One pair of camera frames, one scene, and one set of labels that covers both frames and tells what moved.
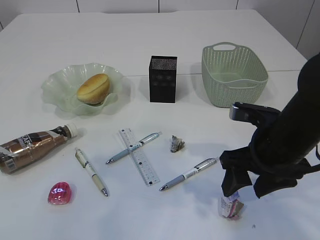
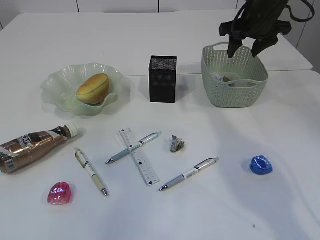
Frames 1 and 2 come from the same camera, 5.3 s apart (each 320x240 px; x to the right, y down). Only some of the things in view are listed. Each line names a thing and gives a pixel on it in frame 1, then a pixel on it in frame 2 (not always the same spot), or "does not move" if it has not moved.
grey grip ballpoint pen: x=206 y=163 does not move
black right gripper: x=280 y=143 → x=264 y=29
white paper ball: x=231 y=206 → x=224 y=79
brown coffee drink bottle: x=16 y=152 does not move
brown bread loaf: x=95 y=90 does not move
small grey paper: x=177 y=144 does not move
